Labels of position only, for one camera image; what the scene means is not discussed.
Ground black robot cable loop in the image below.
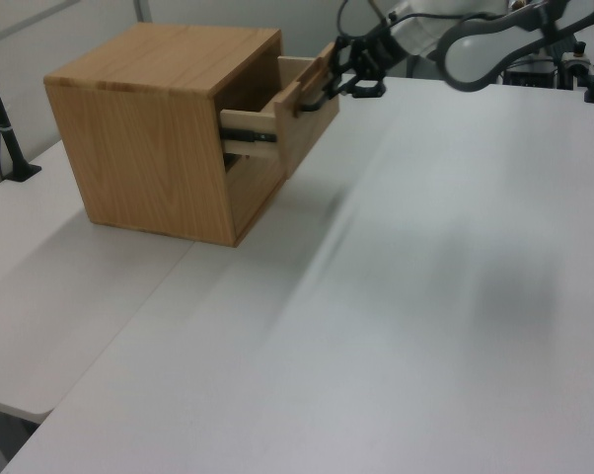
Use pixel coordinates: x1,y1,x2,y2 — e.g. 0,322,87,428
334,0,353,41

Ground black electronics box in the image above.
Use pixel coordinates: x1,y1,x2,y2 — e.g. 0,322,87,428
502,57,559,89

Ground light wooden drawer cabinet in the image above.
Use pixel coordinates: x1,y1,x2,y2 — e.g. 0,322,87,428
43,22,284,248

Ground black metal drawer handle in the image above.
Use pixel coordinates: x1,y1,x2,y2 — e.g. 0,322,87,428
293,90,334,114

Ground black drawer slide rail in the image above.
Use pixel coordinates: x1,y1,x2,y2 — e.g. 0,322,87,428
221,127,279,145

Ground black slanted camera stand pole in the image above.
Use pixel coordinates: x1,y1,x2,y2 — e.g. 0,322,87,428
0,41,42,183

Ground plain wooden drawer front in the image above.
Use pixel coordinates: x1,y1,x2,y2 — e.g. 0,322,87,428
225,156,285,237

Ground wooden drawer with notched front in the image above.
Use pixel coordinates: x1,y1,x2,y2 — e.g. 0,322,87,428
220,41,341,181

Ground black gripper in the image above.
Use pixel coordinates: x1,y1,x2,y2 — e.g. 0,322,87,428
325,18,408,101

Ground silver clamp with black knob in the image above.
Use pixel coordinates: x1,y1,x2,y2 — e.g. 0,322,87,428
559,41,594,91

